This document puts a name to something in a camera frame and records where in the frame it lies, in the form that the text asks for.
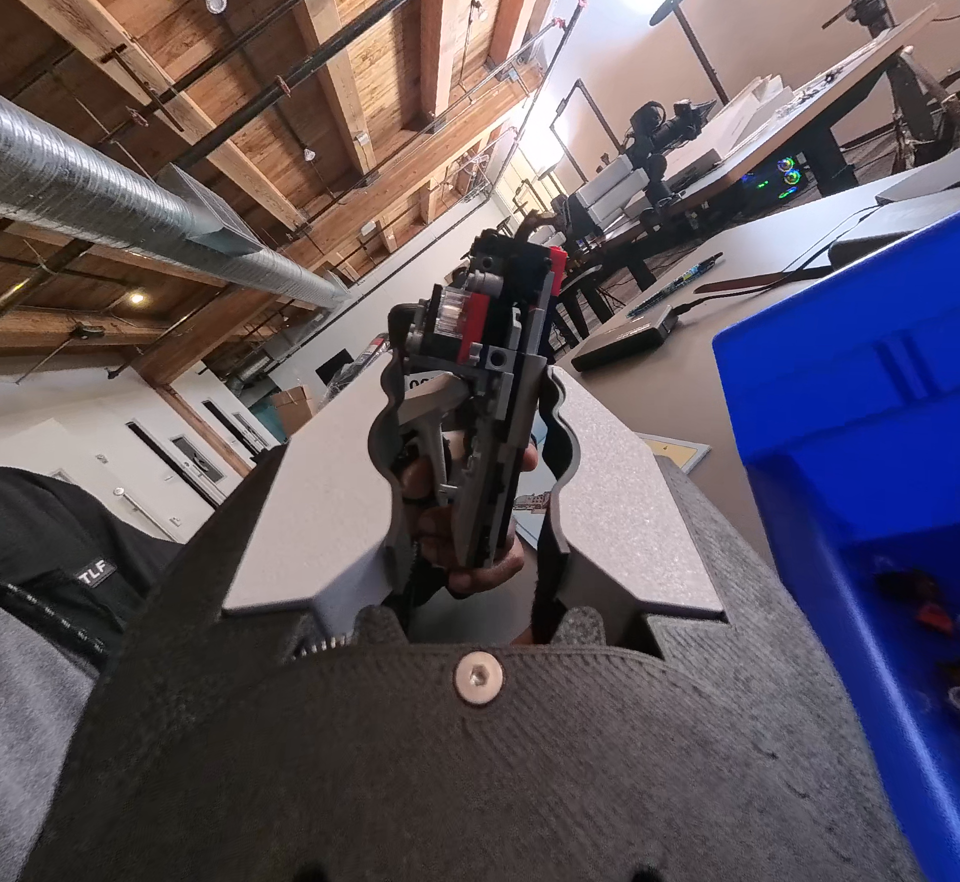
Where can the grey black toy brick model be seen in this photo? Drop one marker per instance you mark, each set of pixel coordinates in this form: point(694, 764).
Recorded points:
point(495, 402)

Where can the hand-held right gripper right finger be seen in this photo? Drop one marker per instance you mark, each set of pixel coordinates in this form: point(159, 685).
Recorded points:
point(637, 529)

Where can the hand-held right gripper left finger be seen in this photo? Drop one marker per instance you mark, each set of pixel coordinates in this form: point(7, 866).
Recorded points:
point(322, 522)

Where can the long work table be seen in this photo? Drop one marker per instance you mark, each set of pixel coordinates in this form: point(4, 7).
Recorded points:
point(825, 94)

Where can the toy brick instruction booklet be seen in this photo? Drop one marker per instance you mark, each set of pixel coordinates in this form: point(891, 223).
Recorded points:
point(679, 454)

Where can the black floor lamp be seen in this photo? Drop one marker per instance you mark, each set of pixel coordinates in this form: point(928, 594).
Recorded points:
point(671, 1)

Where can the computer tower with coloured lights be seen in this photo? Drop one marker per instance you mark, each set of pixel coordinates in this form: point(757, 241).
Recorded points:
point(787, 173)

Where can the grey flat box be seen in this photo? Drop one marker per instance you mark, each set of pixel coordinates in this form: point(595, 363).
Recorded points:
point(922, 181)

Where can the person's grey sweatshirt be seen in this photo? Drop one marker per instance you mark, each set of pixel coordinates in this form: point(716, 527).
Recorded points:
point(37, 709)

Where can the person's left hand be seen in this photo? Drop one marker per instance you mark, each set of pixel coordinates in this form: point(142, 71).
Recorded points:
point(435, 537)

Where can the black monitor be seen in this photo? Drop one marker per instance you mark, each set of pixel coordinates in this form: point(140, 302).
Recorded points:
point(335, 366)

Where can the blue patterned pen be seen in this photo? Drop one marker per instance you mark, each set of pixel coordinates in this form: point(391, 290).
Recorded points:
point(675, 284)

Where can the white box stack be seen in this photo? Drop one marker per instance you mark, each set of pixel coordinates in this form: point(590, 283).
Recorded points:
point(615, 188)

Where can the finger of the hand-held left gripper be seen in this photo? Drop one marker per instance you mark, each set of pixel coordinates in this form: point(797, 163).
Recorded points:
point(431, 406)

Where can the black flat device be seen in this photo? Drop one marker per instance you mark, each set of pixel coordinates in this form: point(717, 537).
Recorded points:
point(622, 338)

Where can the colourful toy brick pile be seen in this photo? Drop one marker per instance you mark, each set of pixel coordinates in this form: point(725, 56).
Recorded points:
point(930, 612)

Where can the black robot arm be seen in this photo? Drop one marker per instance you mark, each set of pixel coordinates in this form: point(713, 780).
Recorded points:
point(667, 128)

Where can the silver ventilation duct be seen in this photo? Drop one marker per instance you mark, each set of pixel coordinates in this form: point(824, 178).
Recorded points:
point(112, 199)

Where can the black cube box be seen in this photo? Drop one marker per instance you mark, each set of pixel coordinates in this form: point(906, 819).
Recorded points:
point(892, 233)

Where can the grey desk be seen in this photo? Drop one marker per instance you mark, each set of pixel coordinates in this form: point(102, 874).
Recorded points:
point(675, 402)

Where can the cardboard box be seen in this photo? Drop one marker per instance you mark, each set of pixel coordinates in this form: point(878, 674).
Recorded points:
point(292, 409)

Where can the blue plastic bin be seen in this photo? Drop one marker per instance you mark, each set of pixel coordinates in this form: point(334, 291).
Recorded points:
point(825, 387)

